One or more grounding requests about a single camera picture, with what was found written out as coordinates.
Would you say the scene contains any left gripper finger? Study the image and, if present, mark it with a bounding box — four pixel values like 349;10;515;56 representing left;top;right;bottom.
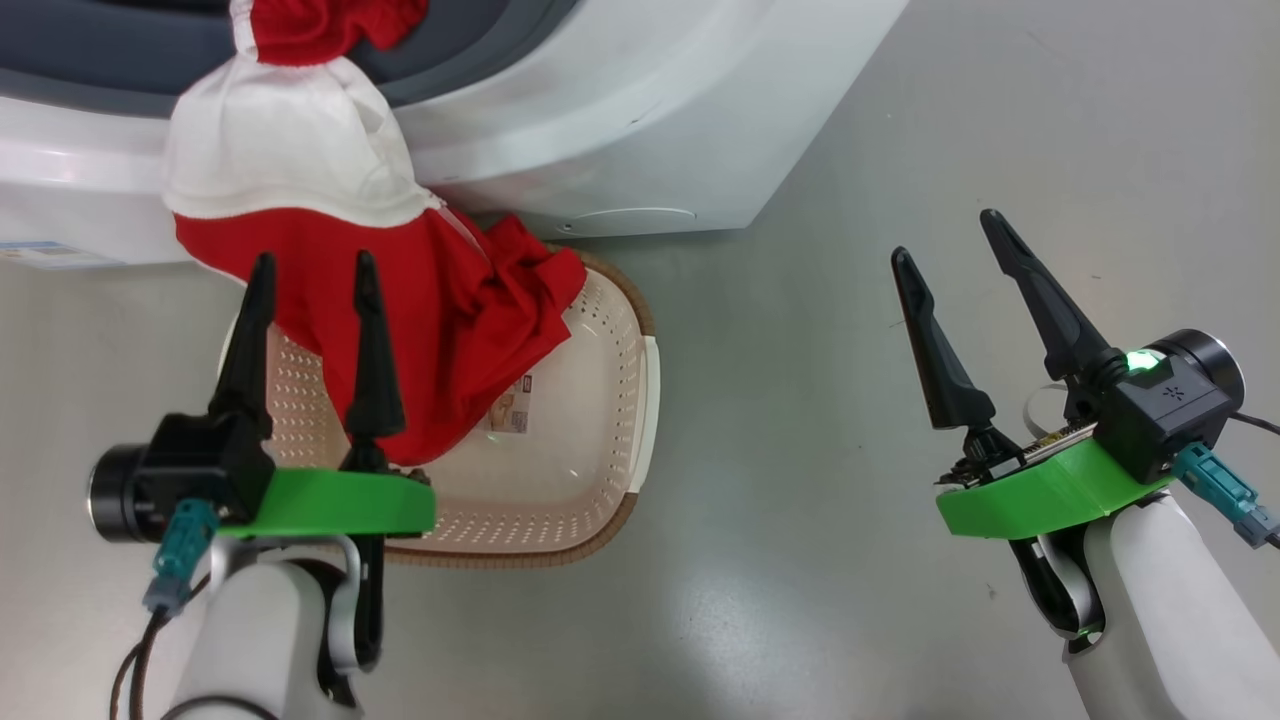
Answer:
342;250;407;471
208;252;278;441

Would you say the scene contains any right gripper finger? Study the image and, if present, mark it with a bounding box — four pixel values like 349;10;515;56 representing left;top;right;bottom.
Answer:
890;247;1011;471
979;208;1126;419

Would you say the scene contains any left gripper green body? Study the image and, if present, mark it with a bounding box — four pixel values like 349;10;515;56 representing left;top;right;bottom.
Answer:
218;466;437;541

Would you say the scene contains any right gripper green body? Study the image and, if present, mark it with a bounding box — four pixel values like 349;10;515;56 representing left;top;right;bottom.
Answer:
935;420;1176;541

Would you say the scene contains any red and white garment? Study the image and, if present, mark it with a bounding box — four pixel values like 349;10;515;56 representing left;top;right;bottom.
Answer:
162;0;588;468

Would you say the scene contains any basket label sticker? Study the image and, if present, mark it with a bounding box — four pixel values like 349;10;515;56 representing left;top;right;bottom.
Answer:
487;375;532;435

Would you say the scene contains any cream perforated laundry basket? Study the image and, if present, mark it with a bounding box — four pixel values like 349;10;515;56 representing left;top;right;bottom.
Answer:
218;243;662;571

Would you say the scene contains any grey rubber door gasket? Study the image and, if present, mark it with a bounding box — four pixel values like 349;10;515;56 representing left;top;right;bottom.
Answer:
0;0;581;121

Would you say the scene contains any white washing machine body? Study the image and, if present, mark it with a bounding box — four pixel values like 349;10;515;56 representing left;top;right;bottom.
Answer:
0;0;911;271

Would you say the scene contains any blue energy label sticker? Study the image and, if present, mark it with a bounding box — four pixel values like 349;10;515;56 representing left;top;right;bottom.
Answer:
0;240;126;271

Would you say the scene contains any round white filter cover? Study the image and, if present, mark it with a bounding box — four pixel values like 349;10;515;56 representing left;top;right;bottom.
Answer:
558;206;699;237

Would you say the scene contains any white flat ribbon cable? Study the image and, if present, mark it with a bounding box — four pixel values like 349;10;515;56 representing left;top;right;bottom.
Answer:
1022;383;1071;437

